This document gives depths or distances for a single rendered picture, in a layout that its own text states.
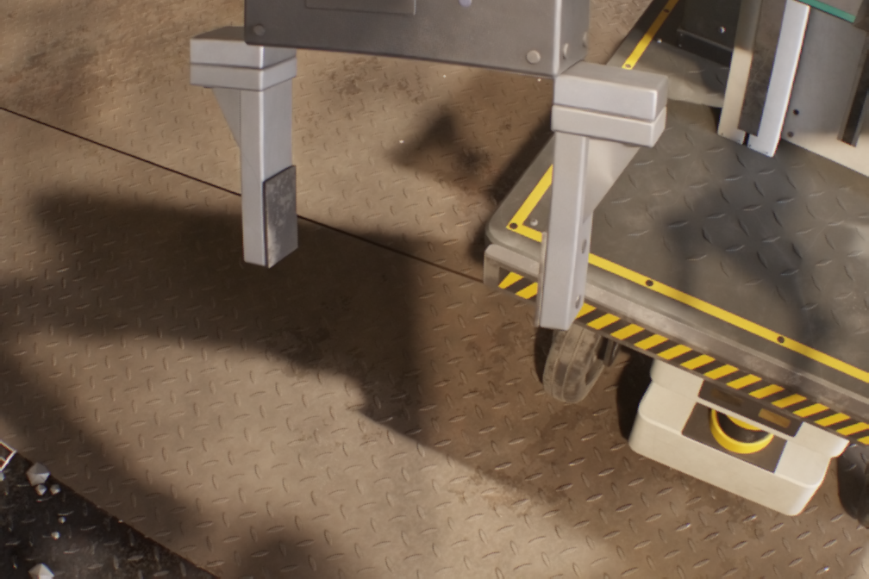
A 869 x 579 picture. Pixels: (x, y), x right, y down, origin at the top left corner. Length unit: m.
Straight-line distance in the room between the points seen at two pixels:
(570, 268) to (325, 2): 0.14
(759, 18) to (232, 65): 0.76
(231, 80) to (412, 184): 1.14
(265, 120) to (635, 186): 0.72
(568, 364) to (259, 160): 0.78
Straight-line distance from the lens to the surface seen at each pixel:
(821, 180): 1.17
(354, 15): 0.36
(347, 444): 1.24
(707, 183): 1.11
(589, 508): 1.19
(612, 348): 1.18
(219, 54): 0.41
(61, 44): 2.07
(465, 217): 1.47
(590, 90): 0.34
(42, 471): 1.31
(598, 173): 0.36
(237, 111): 0.42
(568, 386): 1.17
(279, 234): 0.43
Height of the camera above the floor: 1.06
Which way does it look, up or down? 47 degrees down
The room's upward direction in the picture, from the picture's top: 2 degrees counter-clockwise
